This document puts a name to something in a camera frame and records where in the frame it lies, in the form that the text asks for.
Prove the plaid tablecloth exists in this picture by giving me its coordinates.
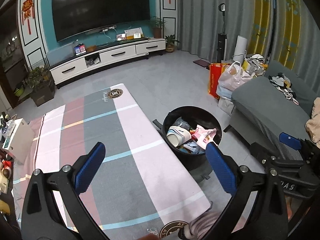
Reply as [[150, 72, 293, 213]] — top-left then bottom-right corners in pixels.
[[13, 84, 210, 239]]

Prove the pink plastic wrapper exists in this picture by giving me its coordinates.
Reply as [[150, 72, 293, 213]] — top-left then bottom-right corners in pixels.
[[191, 125, 217, 150]]

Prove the red paper shopping bag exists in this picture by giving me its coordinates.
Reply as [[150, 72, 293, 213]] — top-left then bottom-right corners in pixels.
[[208, 62, 230, 100]]

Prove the upright vacuum cleaner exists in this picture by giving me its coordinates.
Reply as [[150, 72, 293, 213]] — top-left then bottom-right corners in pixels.
[[217, 3, 227, 63]]

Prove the white pink plastic bag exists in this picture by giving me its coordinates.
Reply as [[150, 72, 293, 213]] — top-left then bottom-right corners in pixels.
[[216, 61, 252, 99]]

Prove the white tv cabinet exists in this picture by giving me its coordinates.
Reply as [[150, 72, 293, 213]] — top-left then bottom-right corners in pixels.
[[50, 38, 166, 85]]

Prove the white cylinder air purifier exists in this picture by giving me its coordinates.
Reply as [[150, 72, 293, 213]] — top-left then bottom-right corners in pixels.
[[233, 35, 248, 64]]

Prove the small potted plant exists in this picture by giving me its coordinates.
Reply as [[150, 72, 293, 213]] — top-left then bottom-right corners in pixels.
[[165, 34, 179, 53]]

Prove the blue face mask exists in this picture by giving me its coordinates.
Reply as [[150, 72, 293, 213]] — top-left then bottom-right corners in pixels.
[[179, 141, 204, 155]]

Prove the grey sofa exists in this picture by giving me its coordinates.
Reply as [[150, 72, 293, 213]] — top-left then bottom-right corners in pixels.
[[227, 61, 319, 160]]

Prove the large black television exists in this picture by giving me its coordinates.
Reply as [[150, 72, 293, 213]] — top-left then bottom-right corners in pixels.
[[52, 0, 150, 41]]

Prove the yellow patterned curtain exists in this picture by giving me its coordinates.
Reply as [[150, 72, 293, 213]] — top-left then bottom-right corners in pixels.
[[247, 0, 302, 70]]

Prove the left red knot decoration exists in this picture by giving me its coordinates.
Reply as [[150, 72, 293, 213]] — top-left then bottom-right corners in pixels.
[[21, 0, 35, 35]]

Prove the person's right hand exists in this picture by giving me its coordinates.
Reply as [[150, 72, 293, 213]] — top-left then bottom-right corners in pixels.
[[285, 196, 294, 220]]

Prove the potted plant by tv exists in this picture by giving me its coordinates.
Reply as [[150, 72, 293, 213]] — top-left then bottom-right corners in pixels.
[[150, 16, 166, 38]]

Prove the white paper cup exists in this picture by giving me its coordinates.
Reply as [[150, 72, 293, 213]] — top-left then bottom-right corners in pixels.
[[167, 126, 191, 147]]

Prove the clear plastic bottle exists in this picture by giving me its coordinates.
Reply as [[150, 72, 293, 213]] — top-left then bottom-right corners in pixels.
[[173, 117, 190, 131]]

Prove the large left potted plant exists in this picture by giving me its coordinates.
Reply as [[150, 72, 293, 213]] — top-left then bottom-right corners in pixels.
[[27, 65, 55, 107]]

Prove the grey curtain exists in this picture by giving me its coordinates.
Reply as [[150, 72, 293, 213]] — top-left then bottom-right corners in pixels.
[[178, 0, 319, 92]]

